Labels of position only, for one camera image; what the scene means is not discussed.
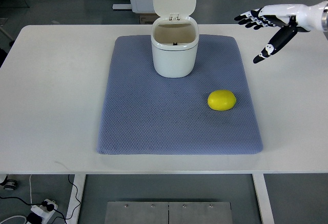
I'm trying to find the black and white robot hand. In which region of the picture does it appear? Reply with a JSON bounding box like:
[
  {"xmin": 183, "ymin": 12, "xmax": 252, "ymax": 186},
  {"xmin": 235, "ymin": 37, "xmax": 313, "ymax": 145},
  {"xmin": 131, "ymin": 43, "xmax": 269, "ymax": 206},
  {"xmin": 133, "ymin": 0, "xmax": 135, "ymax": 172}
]
[{"xmin": 234, "ymin": 4, "xmax": 317, "ymax": 64}]

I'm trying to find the yellow lemon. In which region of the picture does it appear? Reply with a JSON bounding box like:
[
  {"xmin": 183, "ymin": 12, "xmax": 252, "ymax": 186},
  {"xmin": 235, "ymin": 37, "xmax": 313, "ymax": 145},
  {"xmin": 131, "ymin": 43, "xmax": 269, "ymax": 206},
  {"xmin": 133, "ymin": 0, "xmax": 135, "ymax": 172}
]
[{"xmin": 207, "ymin": 90, "xmax": 236, "ymax": 111}]

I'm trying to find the white trash bin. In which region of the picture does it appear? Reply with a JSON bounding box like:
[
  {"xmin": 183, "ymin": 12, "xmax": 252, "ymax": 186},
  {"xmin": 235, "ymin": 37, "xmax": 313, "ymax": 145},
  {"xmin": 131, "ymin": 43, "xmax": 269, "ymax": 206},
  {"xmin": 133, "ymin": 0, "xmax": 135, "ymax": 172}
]
[{"xmin": 151, "ymin": 0, "xmax": 199, "ymax": 78}]

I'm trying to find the blue quilted mat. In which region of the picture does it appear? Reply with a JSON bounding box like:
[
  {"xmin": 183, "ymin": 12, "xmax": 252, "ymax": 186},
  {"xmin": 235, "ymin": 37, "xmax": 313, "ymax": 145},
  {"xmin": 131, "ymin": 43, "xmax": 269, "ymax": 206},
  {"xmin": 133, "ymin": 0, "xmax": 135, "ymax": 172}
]
[{"xmin": 97, "ymin": 34, "xmax": 263, "ymax": 155}]

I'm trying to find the cardboard box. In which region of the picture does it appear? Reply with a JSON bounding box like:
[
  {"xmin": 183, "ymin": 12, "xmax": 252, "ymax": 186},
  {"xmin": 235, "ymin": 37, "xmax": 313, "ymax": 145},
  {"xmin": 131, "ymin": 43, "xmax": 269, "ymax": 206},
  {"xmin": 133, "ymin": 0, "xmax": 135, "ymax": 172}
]
[{"xmin": 139, "ymin": 13, "xmax": 159, "ymax": 25}]

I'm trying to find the white right table leg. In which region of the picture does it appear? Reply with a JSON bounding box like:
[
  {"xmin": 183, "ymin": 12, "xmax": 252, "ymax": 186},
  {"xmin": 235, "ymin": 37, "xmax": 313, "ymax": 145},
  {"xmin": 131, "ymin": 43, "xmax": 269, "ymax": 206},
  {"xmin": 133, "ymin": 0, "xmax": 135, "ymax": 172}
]
[{"xmin": 252, "ymin": 173, "xmax": 275, "ymax": 224}]

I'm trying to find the white table leg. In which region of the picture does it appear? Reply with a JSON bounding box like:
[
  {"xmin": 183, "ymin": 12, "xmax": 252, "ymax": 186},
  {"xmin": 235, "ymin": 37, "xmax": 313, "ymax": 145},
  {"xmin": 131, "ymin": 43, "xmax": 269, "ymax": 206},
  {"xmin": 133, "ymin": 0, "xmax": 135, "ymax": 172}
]
[
  {"xmin": 252, "ymin": 173, "xmax": 275, "ymax": 224},
  {"xmin": 66, "ymin": 174, "xmax": 86, "ymax": 224}
]

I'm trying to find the metal floor plate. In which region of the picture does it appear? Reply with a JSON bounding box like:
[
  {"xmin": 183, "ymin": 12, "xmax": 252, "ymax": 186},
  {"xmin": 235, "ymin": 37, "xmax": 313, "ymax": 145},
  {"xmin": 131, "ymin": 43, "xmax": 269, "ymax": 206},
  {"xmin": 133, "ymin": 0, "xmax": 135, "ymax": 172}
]
[{"xmin": 105, "ymin": 201, "xmax": 233, "ymax": 223}]

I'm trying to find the white left table leg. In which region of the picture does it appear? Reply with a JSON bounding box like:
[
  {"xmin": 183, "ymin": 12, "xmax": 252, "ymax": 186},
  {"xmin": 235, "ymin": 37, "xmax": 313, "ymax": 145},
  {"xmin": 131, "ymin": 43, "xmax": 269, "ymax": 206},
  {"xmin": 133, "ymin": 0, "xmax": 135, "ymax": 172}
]
[{"xmin": 66, "ymin": 174, "xmax": 86, "ymax": 224}]

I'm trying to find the white power strip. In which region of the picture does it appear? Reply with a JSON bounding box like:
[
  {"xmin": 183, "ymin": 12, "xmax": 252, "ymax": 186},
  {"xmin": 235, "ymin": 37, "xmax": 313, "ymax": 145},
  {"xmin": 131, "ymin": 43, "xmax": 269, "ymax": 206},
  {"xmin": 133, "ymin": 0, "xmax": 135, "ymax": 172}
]
[{"xmin": 26, "ymin": 199, "xmax": 58, "ymax": 224}]

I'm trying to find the caster wheel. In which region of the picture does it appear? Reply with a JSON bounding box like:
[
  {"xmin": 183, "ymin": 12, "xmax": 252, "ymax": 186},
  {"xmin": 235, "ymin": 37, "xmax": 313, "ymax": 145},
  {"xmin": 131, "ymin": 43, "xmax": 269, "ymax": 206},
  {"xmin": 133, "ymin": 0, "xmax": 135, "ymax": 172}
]
[{"xmin": 0, "ymin": 174, "xmax": 18, "ymax": 191}]

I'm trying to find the black power cable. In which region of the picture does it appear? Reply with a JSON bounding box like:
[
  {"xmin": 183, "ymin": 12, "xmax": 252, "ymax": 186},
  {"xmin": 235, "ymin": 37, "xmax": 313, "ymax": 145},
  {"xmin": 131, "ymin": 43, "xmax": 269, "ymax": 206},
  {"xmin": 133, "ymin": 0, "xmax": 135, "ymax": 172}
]
[{"xmin": 0, "ymin": 174, "xmax": 81, "ymax": 224}]

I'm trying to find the white power cable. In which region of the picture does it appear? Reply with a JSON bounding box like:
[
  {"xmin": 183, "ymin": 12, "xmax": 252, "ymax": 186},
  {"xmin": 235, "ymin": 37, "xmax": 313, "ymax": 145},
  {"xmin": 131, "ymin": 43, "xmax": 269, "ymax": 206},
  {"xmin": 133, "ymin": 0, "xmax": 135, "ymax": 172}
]
[{"xmin": 0, "ymin": 174, "xmax": 34, "ymax": 224}]

